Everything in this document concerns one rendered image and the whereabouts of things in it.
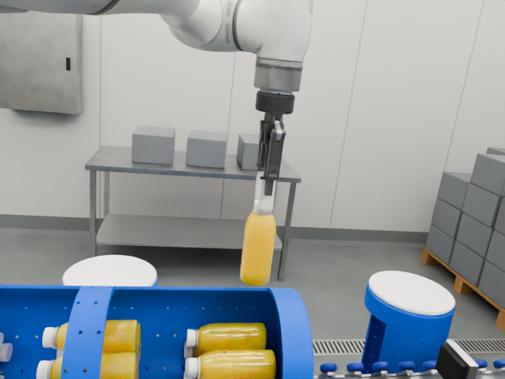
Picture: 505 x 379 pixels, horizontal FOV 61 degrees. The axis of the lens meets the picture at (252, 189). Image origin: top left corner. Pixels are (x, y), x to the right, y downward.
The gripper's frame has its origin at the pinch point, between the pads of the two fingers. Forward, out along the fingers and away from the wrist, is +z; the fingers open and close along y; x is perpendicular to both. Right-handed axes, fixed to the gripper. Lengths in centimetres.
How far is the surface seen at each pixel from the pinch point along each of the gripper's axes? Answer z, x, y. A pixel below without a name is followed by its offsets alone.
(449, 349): 39, -52, -1
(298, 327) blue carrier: 25.0, -7.7, -10.9
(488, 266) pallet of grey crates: 110, -230, 191
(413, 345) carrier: 54, -58, 22
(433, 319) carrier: 45, -63, 21
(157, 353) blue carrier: 44.7, 20.3, 7.8
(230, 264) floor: 146, -35, 259
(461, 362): 39, -51, -6
